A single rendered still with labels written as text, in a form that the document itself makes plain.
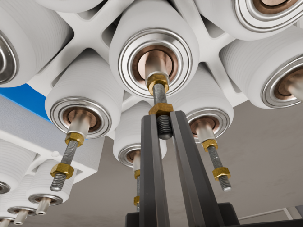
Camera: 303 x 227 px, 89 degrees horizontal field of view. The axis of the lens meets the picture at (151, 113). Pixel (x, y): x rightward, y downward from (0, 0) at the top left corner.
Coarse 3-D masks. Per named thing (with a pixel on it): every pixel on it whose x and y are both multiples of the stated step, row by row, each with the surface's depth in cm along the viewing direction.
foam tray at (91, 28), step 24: (120, 0) 18; (168, 0) 27; (192, 0) 18; (72, 24) 19; (96, 24) 19; (192, 24) 20; (72, 48) 21; (96, 48) 21; (216, 48) 22; (48, 72) 23; (216, 72) 25; (240, 96) 28
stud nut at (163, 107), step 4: (156, 104) 10; (160, 104) 10; (164, 104) 10; (168, 104) 10; (152, 108) 10; (156, 108) 10; (160, 108) 10; (164, 108) 10; (168, 108) 10; (172, 108) 10; (148, 112) 11; (152, 112) 10; (156, 112) 10; (160, 112) 10; (164, 112) 10; (168, 112) 10; (156, 116) 10
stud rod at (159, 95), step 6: (156, 84) 13; (156, 90) 12; (162, 90) 12; (156, 96) 12; (162, 96) 12; (156, 102) 11; (162, 102) 11; (156, 120) 10; (162, 120) 10; (168, 120) 10; (162, 126) 9; (168, 126) 9; (162, 132) 9; (168, 132) 9; (162, 138) 10; (168, 138) 10
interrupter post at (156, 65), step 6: (150, 60) 15; (156, 60) 15; (162, 60) 15; (150, 66) 14; (156, 66) 14; (162, 66) 14; (150, 72) 13; (156, 72) 13; (162, 72) 13; (168, 78) 14; (168, 84) 14
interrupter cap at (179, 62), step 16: (144, 32) 13; (160, 32) 13; (176, 32) 14; (128, 48) 14; (144, 48) 14; (160, 48) 14; (176, 48) 14; (128, 64) 15; (144, 64) 16; (176, 64) 16; (192, 64) 16; (128, 80) 16; (144, 80) 17; (176, 80) 17; (144, 96) 18
